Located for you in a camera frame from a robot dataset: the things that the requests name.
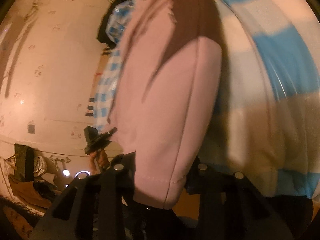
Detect blue white checkered plastic cover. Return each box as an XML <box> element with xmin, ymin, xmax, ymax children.
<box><xmin>199</xmin><ymin>0</ymin><xmax>319</xmax><ymax>201</ymax></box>

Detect pink and brown jacket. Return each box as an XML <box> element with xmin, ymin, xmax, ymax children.
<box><xmin>107</xmin><ymin>0</ymin><xmax>222</xmax><ymax>209</ymax></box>

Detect black garment by wall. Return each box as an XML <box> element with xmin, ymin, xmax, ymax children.
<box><xmin>97</xmin><ymin>0</ymin><xmax>128</xmax><ymax>49</ymax></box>

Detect hanging bags and clothes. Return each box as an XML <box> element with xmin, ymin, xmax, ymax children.
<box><xmin>1</xmin><ymin>141</ymin><xmax>75</xmax><ymax>213</ymax></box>

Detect person's left hand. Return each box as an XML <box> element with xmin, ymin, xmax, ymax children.
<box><xmin>89</xmin><ymin>149</ymin><xmax>110</xmax><ymax>175</ymax></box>

